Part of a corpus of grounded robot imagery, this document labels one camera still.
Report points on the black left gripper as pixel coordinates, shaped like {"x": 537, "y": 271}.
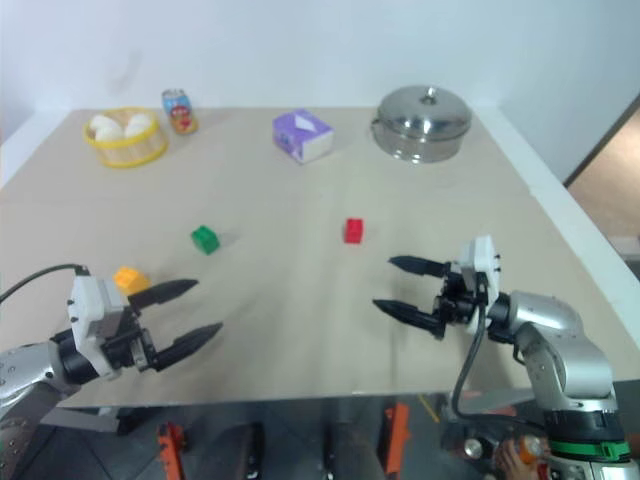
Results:
{"x": 125, "y": 345}

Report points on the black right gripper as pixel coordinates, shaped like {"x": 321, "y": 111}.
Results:
{"x": 457, "y": 302}

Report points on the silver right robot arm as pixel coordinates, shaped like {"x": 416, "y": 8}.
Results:
{"x": 575, "y": 350}

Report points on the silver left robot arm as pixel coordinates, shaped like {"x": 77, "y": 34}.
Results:
{"x": 25, "y": 370}

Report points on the yellow toy block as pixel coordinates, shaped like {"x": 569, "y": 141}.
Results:
{"x": 129, "y": 280}

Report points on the green toy block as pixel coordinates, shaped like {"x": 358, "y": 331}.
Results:
{"x": 205, "y": 240}

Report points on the red toy block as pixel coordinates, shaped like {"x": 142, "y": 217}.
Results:
{"x": 354, "y": 231}

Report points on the beige table cover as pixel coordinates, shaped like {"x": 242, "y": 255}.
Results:
{"x": 300, "y": 310}

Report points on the orange black clamp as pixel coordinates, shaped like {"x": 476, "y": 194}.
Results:
{"x": 397, "y": 435}
{"x": 170, "y": 447}

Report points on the yellow bamboo steamer basket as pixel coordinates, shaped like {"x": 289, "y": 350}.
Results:
{"x": 132, "y": 150}

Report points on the stainless steel pot lid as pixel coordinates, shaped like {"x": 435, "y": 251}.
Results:
{"x": 425, "y": 112}

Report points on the purple tissue box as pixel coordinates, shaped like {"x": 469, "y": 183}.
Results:
{"x": 300, "y": 135}

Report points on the white steamed bun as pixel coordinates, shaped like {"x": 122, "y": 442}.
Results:
{"x": 137, "y": 125}
{"x": 106, "y": 128}

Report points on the orange drink bottle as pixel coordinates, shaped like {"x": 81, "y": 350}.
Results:
{"x": 531, "y": 448}

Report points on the printed drink can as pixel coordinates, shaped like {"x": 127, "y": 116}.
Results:
{"x": 180, "y": 112}

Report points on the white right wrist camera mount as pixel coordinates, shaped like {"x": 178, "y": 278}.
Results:
{"x": 480, "y": 260}

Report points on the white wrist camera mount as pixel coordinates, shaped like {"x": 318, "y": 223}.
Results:
{"x": 480, "y": 260}
{"x": 90, "y": 310}

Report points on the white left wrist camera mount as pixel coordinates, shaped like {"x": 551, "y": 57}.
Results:
{"x": 90, "y": 310}

